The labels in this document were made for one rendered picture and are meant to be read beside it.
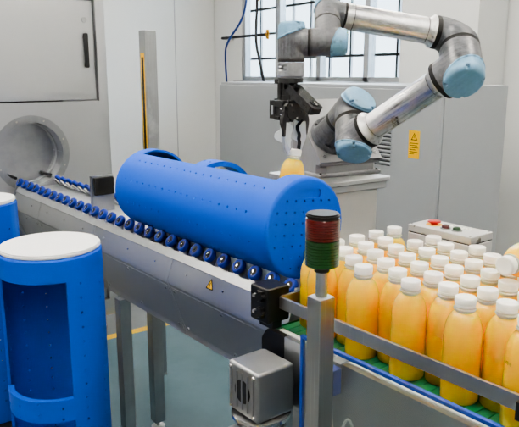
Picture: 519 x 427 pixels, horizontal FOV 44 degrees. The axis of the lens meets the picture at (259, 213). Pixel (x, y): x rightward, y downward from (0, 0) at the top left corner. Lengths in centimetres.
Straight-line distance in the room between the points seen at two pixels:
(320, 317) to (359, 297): 20
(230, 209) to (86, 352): 57
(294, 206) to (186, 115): 571
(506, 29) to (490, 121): 117
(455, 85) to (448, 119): 147
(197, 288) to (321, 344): 85
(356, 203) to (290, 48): 69
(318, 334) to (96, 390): 91
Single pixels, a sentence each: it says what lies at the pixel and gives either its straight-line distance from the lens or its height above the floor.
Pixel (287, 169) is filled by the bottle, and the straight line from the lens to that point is 181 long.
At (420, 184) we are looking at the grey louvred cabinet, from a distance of 343.
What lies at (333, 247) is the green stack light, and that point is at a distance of 116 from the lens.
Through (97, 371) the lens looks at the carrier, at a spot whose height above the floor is 67.
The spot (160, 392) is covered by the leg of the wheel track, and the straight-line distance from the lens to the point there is 287.
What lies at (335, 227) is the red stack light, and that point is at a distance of 115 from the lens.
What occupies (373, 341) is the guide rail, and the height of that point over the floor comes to 97.
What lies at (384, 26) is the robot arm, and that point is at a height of 164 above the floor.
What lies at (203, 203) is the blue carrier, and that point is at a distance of 189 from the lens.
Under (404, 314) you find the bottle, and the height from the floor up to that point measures 104.
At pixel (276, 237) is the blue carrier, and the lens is 169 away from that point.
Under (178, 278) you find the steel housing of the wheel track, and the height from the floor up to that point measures 86.
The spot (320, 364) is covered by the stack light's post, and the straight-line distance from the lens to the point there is 124.
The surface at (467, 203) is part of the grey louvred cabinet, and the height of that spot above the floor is 83.
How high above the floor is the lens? 151
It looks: 12 degrees down
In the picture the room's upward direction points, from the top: straight up
